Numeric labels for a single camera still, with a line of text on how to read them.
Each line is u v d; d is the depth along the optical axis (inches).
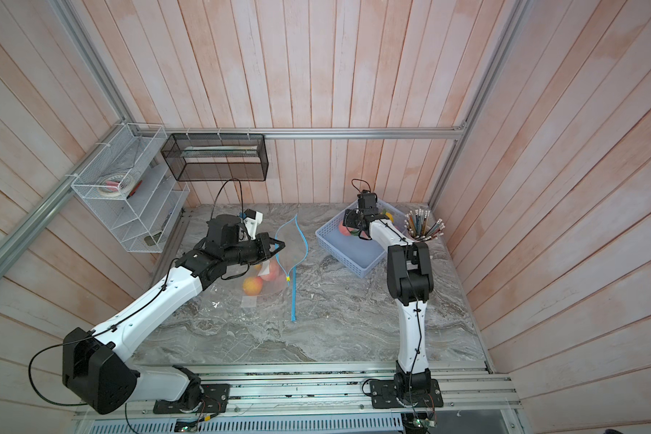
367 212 33.0
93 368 15.6
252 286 35.1
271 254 27.9
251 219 28.0
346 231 41.0
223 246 23.2
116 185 27.0
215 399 28.8
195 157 41.0
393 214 42.5
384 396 28.7
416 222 39.1
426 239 35.4
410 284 23.9
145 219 31.2
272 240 29.2
